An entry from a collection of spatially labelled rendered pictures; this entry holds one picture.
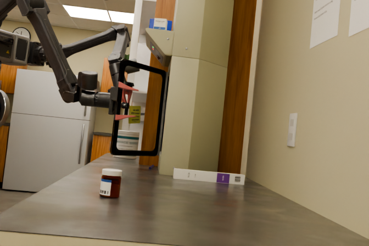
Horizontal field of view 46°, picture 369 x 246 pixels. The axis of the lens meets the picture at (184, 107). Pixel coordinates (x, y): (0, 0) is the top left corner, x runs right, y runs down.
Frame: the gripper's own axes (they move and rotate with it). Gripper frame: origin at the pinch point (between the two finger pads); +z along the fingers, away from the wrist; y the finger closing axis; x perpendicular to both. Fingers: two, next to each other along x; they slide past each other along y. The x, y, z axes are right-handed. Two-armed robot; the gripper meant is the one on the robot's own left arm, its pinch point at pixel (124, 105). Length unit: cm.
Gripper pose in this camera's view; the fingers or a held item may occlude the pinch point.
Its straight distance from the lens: 190.7
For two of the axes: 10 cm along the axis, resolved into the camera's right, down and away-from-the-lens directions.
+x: -5.6, -1.1, -8.2
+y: -7.9, 3.8, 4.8
